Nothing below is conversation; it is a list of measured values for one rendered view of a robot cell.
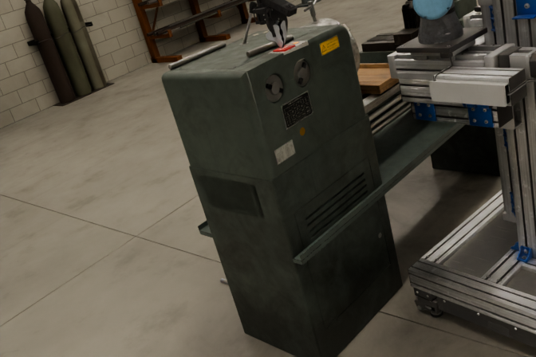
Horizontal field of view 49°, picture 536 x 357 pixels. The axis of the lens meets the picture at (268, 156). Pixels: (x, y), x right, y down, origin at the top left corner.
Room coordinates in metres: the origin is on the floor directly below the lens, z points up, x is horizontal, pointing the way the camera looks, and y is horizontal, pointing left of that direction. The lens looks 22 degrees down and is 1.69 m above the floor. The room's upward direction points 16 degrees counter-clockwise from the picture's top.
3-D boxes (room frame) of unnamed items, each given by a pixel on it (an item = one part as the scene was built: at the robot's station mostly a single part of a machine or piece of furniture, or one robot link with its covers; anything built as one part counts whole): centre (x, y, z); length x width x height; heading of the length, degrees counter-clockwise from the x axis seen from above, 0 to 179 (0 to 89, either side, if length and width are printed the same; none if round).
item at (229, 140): (2.22, -0.06, 1.06); 0.59 x 0.48 x 0.39; 131
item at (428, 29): (1.98, -0.69, 1.21); 0.15 x 0.15 x 0.10
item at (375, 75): (2.67, -0.55, 0.89); 0.36 x 0.30 x 0.04; 41
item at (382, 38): (2.90, -0.84, 0.95); 0.43 x 0.18 x 0.04; 41
